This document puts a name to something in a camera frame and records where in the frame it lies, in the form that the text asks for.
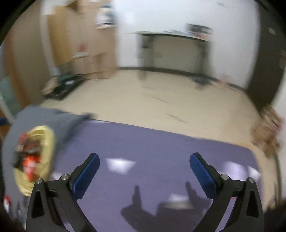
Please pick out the wooden wardrobe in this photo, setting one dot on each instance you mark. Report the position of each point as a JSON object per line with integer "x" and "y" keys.
{"x": 82, "y": 37}

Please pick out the purple table cloth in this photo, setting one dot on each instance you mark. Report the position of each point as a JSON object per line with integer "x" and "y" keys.
{"x": 145, "y": 182}

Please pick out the red cigarette pack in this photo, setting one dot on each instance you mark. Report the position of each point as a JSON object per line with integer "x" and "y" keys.
{"x": 31, "y": 166}

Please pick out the box on desk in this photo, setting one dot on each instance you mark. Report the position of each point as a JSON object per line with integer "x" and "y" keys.
{"x": 200, "y": 31}

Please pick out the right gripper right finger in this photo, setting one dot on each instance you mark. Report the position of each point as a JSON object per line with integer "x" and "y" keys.
{"x": 247, "y": 212}

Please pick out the pile of boxes by wall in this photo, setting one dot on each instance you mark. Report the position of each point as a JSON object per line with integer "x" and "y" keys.
{"x": 266, "y": 130}

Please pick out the open black suitcase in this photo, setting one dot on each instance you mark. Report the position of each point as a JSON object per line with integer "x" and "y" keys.
{"x": 59, "y": 88}

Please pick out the yellow plastic basin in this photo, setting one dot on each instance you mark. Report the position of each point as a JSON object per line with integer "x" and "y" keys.
{"x": 48, "y": 144}

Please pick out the red silver cigarette box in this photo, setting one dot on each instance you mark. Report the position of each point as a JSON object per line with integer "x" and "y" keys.
{"x": 28, "y": 145}

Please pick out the dark door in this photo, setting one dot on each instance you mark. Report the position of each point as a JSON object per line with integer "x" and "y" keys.
{"x": 268, "y": 72}

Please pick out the grey blanket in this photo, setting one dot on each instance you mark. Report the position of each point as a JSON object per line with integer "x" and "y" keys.
{"x": 63, "y": 124}

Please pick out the black folding desk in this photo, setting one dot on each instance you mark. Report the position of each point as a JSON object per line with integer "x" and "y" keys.
{"x": 174, "y": 52}

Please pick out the brown curtain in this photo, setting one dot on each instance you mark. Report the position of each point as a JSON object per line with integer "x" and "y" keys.
{"x": 24, "y": 57}

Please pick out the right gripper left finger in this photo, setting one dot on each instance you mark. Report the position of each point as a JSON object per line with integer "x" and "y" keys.
{"x": 43, "y": 215}

